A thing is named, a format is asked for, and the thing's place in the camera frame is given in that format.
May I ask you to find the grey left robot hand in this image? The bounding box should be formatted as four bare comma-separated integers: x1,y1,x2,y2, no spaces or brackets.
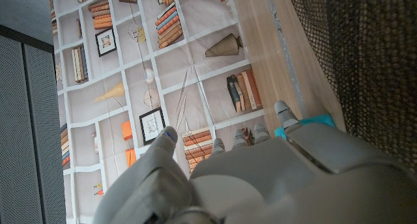
92,100,417,224

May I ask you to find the printed bookshelf backdrop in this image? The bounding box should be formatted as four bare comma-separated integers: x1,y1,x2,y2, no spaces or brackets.
45,0,271,224

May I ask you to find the turquoise cube block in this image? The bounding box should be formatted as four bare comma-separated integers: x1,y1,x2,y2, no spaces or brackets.
274,113,336,140

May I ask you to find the black mesh netting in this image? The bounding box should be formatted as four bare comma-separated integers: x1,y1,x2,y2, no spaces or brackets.
286,0,417,173

